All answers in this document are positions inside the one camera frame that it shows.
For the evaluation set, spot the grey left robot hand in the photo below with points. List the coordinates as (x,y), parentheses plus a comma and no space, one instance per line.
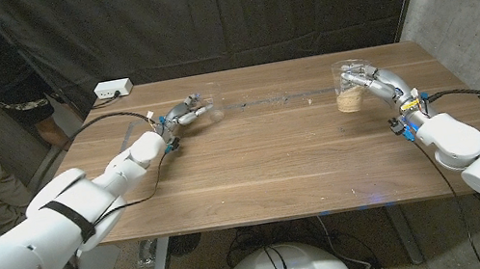
(180,115)

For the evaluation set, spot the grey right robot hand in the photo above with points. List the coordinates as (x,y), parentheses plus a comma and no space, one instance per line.
(390,85)

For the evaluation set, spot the clear plastic bottle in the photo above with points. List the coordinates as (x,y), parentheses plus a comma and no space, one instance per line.
(146,253)

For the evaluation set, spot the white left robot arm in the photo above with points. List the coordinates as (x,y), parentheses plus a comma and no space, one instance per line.
(21,259)

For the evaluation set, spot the clear cup with sugar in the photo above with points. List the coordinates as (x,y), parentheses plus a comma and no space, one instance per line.
(351,101)

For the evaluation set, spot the white power strip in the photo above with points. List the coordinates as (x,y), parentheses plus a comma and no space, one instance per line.
(112,87)

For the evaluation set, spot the clear plastic cup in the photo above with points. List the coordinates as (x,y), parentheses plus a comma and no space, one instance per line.
(216,116)

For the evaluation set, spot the black backdrop curtain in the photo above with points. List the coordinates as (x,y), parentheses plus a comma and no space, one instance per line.
(224,10)

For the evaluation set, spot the black round slotted disc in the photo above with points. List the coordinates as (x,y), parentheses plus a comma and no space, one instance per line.
(185,244)

